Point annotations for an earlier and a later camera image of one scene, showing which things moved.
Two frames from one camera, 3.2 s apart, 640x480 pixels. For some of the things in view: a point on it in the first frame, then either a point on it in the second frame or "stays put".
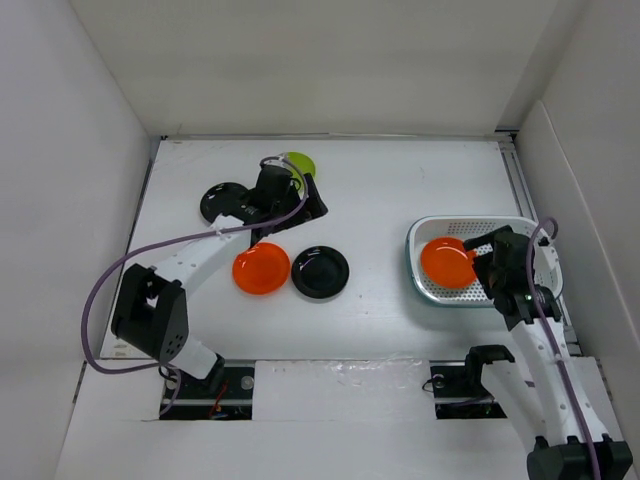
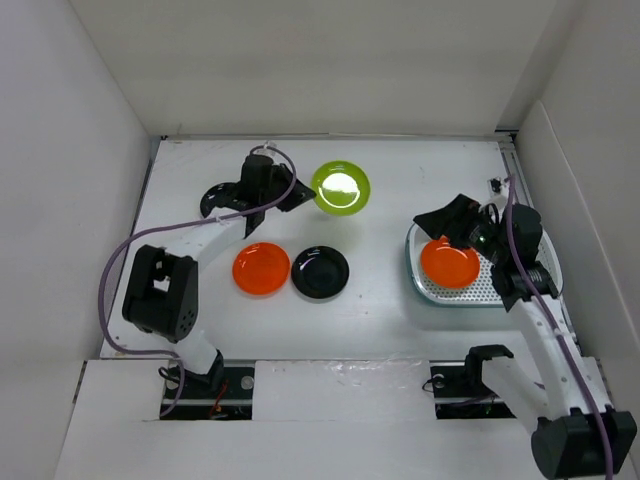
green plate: (304, 164) to (342, 188)
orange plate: (447, 263) stays put
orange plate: (262, 269) stays put
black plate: (320, 272) stays put
